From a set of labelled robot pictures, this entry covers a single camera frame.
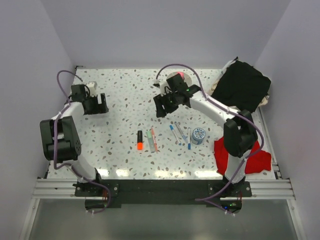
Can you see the green pen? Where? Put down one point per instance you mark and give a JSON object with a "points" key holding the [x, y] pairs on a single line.
{"points": [[150, 141]]}

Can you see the blue washi tape roll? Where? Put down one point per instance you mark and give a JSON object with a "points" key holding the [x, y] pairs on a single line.
{"points": [[198, 135]]}

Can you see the orange pen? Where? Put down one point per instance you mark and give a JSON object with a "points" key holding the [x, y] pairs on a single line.
{"points": [[154, 140]]}

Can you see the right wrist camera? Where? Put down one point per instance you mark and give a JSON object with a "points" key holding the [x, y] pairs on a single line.
{"points": [[163, 86]]}

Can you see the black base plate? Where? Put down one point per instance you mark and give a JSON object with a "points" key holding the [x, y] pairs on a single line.
{"points": [[113, 193]]}

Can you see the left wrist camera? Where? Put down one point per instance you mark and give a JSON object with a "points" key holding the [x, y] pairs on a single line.
{"points": [[91, 89]]}

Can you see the aluminium rail frame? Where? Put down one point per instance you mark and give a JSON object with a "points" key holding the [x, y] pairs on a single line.
{"points": [[109, 143]]}

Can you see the black cloth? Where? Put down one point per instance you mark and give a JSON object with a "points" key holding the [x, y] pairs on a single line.
{"points": [[241, 86]]}

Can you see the beige cloth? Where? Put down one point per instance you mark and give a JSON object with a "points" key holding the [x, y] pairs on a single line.
{"points": [[263, 102]]}

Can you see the blue pen right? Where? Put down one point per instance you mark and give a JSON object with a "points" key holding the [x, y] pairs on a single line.
{"points": [[189, 138]]}

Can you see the white blue marker middle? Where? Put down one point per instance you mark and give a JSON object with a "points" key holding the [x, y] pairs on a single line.
{"points": [[181, 132]]}

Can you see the red cloth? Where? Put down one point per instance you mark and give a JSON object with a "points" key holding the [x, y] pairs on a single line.
{"points": [[254, 164]]}

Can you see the round beige divided organizer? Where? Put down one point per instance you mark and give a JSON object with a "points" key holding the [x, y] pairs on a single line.
{"points": [[187, 79]]}

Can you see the pink glue stick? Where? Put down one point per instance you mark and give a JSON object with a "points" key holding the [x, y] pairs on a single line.
{"points": [[181, 74]]}

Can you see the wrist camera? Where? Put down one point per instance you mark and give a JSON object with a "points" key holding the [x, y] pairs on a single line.
{"points": [[91, 89], [163, 86]]}

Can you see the blue capped pen left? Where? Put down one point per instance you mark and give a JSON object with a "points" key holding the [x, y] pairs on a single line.
{"points": [[175, 135]]}

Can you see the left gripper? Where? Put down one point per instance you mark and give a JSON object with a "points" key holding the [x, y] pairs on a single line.
{"points": [[100, 108]]}

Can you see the orange black highlighter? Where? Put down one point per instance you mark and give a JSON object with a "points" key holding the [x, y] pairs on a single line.
{"points": [[140, 144]]}

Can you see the white plastic basket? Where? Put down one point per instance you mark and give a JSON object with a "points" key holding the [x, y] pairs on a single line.
{"points": [[225, 67]]}

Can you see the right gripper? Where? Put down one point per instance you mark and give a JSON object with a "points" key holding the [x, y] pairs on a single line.
{"points": [[159, 101]]}

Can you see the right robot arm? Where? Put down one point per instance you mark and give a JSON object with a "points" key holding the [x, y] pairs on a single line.
{"points": [[239, 130]]}

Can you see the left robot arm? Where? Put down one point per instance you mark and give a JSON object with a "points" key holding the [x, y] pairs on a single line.
{"points": [[61, 142]]}

